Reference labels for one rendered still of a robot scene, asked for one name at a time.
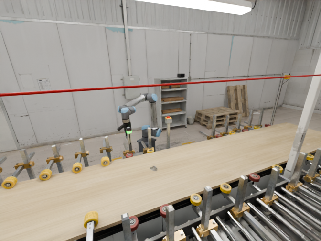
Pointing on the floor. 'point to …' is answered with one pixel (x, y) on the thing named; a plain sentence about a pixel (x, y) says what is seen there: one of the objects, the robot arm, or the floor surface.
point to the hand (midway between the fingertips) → (126, 137)
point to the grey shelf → (181, 91)
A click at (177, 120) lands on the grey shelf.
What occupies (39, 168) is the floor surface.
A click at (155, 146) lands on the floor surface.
